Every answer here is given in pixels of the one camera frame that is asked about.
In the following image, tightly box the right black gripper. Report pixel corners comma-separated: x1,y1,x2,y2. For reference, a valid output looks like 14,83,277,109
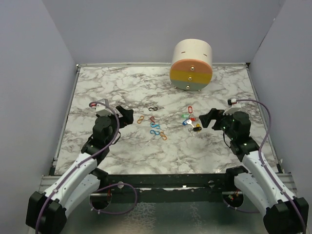
200,108,237,140

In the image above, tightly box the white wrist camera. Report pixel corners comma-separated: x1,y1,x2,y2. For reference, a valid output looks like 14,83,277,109
223,98,241,116
89,98,113,117

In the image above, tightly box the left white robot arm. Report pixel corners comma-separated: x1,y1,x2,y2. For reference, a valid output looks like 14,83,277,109
26,105,134,234

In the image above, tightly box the lower blue S carabiner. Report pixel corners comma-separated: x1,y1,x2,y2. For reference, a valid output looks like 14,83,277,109
150,130,160,136

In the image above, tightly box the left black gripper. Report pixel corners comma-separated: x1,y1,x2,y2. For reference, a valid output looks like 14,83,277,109
97,106,133,146

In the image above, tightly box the round three-drawer mini cabinet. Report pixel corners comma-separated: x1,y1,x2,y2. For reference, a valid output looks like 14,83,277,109
169,39,213,91

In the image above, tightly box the upper blue S carabiner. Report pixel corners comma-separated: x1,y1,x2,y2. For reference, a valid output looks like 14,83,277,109
150,122,160,129

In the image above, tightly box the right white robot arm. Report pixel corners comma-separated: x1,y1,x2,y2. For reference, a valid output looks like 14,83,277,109
199,108,309,234

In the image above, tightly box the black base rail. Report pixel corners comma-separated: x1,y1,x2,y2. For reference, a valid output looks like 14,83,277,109
91,174,239,204

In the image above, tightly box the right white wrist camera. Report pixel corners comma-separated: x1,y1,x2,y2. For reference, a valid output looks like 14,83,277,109
223,98,241,116

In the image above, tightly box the blue s carabiner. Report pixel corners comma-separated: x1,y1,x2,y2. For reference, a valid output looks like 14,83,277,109
150,130,160,136
150,122,160,129

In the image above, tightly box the blue tagged key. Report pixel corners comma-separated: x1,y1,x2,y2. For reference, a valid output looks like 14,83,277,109
182,119,193,126

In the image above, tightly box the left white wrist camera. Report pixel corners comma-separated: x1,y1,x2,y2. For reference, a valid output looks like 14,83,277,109
89,98,113,117

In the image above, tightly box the red key tag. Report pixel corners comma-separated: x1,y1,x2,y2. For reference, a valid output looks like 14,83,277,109
188,106,193,114

